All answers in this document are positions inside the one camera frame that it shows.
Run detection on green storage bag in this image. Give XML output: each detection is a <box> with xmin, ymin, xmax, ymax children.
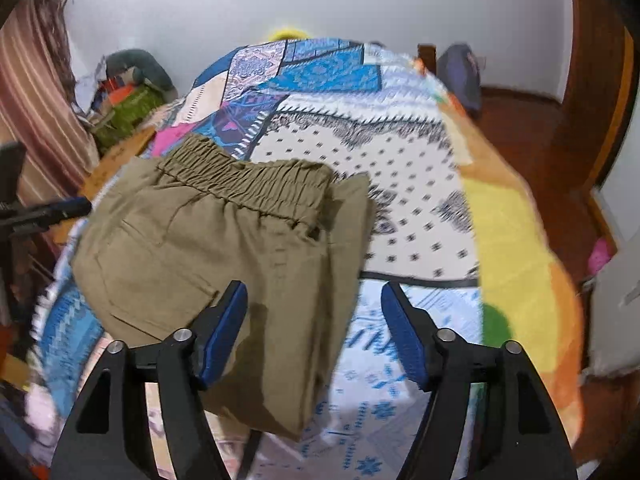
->
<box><xmin>92</xmin><ymin>85</ymin><xmax>166</xmax><ymax>156</ymax></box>

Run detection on blue patchwork blanket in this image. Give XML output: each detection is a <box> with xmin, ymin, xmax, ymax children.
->
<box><xmin>30</xmin><ymin>35</ymin><xmax>483</xmax><ymax>480</ymax></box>

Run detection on pile of white clothes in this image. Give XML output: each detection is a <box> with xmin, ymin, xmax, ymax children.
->
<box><xmin>75</xmin><ymin>57</ymin><xmax>108</xmax><ymax>126</ymax></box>

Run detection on yellow foam tube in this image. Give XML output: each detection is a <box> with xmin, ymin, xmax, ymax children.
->
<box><xmin>265</xmin><ymin>25</ymin><xmax>308</xmax><ymax>42</ymax></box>

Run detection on striped pink curtain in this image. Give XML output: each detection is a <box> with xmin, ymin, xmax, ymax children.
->
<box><xmin>0</xmin><ymin>0</ymin><xmax>101</xmax><ymax>196</ymax></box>

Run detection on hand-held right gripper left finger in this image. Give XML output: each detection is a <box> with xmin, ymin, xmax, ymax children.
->
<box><xmin>50</xmin><ymin>280</ymin><xmax>249</xmax><ymax>480</ymax></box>

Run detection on pink cloth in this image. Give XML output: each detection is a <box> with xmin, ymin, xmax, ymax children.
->
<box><xmin>150</xmin><ymin>122</ymin><xmax>201</xmax><ymax>158</ymax></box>

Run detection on rainbow fleece blanket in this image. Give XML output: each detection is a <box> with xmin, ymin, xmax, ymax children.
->
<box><xmin>410</xmin><ymin>55</ymin><xmax>586</xmax><ymax>466</ymax></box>

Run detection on mustard floral bed sheet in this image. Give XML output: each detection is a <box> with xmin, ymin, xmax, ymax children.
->
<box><xmin>80</xmin><ymin>127</ymin><xmax>156</xmax><ymax>201</ymax></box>

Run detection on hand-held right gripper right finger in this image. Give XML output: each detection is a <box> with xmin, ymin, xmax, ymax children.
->
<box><xmin>381</xmin><ymin>281</ymin><xmax>578</xmax><ymax>480</ymax></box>

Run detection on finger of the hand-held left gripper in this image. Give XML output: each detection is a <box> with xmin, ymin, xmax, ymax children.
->
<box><xmin>15</xmin><ymin>197</ymin><xmax>93</xmax><ymax>226</ymax></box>

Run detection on grey plush toy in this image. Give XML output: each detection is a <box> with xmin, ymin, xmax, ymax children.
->
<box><xmin>105</xmin><ymin>49</ymin><xmax>177</xmax><ymax>101</ymax></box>

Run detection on pink plastic item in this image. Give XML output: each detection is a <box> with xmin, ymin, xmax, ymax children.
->
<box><xmin>587</xmin><ymin>237</ymin><xmax>613</xmax><ymax>273</ymax></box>

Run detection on brown wooden door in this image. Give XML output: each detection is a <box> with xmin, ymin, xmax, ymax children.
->
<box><xmin>552</xmin><ymin>0</ymin><xmax>626</xmax><ymax>181</ymax></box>

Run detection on grey backpack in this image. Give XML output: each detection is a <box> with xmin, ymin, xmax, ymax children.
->
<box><xmin>436</xmin><ymin>43</ymin><xmax>483</xmax><ymax>116</ymax></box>

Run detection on olive green pants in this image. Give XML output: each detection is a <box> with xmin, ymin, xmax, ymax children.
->
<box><xmin>70</xmin><ymin>134</ymin><xmax>377</xmax><ymax>442</ymax></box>

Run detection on orange box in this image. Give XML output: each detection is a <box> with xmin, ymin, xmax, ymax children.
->
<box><xmin>107</xmin><ymin>77</ymin><xmax>138</xmax><ymax>103</ymax></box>

